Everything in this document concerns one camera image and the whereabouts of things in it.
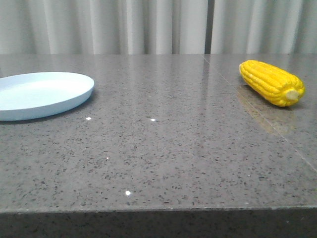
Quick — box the yellow corn cob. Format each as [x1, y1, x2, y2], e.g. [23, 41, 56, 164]
[239, 59, 306, 107]

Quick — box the light blue round plate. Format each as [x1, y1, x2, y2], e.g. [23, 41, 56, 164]
[0, 72, 95, 121]

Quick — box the white curtain right panel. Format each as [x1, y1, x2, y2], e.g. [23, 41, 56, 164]
[211, 0, 317, 54]

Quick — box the white curtain panel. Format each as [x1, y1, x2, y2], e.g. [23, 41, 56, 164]
[0, 0, 209, 55]
[211, 0, 317, 54]

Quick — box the white curtain left panel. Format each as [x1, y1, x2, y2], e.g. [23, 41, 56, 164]
[0, 0, 209, 55]

